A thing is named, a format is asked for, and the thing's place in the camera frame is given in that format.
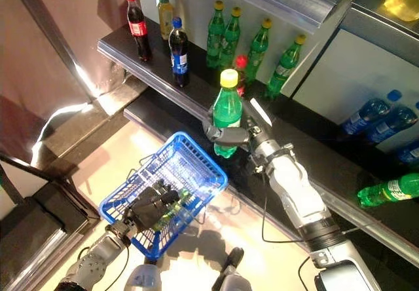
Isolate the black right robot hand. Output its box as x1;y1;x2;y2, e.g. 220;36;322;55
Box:
201;97;274;147

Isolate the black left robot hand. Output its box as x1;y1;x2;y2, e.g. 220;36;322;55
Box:
124;179;181;231

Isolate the blue plastic shopping basket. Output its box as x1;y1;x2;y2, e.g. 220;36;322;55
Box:
98;130;229;261

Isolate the silver left robot leg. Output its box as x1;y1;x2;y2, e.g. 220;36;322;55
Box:
124;263;162;291

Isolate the silver robot leg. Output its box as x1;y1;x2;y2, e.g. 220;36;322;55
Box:
211;247;253;291
124;263;162;291

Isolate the Coca-Cola bottle red label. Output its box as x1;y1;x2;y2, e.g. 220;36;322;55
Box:
234;54;249;97
125;0;153;63

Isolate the Pepsi bottle blue label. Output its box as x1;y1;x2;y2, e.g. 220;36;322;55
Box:
394;138;419;164
168;16;191;88
363;102;419;143
340;89;403;135

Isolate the grey metal shelf upright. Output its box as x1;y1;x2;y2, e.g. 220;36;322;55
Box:
281;25;341;100

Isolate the black metal stand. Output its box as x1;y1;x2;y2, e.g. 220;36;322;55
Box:
0;153;101;291

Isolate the silver right robot leg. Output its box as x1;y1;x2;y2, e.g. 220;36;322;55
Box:
211;247;253;291

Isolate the small yellow tea bottle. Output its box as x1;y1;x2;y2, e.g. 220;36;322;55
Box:
156;0;175;41

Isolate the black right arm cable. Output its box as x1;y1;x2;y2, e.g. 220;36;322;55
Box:
261;169;312;291

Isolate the silver metal post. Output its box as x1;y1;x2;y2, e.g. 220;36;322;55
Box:
6;0;99;104

